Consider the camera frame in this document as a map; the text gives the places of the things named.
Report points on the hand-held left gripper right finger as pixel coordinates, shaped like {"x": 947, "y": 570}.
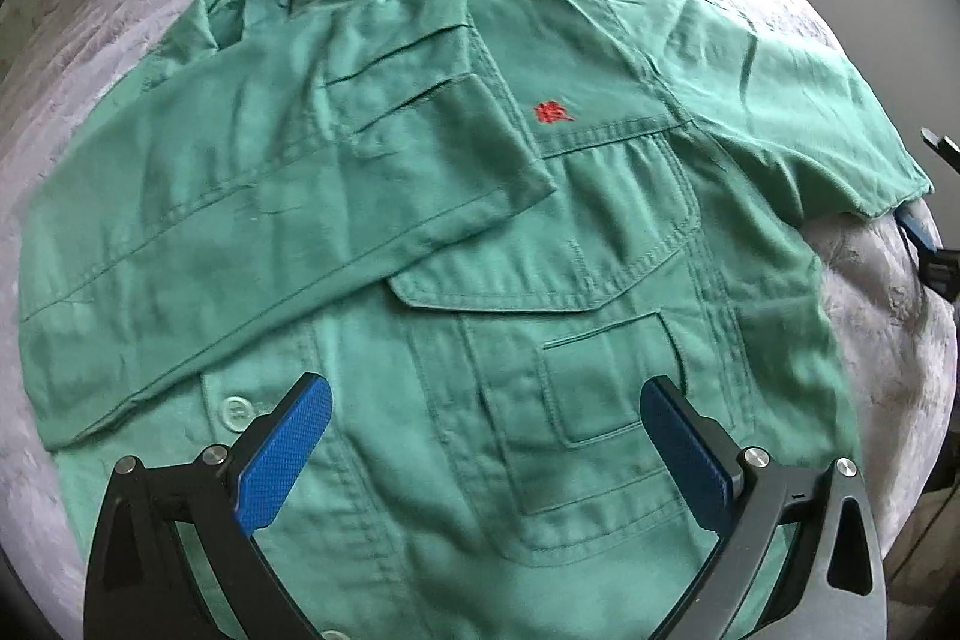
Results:
{"x": 686, "y": 452}

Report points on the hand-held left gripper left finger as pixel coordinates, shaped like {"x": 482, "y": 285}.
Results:
{"x": 289, "y": 441}

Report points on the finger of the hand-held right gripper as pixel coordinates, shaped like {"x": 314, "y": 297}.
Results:
{"x": 916, "y": 227}
{"x": 946, "y": 149}

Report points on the green work jacket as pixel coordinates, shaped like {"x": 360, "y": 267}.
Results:
{"x": 465, "y": 220}

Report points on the purple embossed blanket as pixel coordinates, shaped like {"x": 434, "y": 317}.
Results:
{"x": 97, "y": 18}

